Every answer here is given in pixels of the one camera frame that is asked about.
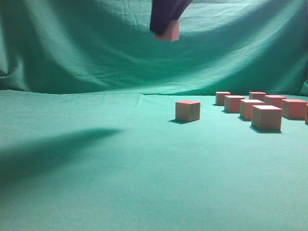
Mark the pink cube column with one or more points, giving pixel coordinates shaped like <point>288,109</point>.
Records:
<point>266,117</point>
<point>293,108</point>
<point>257,95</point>
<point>306,114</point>
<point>274,100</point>
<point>232,103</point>
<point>172,32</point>
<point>220,97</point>
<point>246,107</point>
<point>187,110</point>

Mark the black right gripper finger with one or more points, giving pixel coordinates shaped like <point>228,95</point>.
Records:
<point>165,11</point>

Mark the green cloth backdrop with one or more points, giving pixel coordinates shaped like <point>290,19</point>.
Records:
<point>88,135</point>

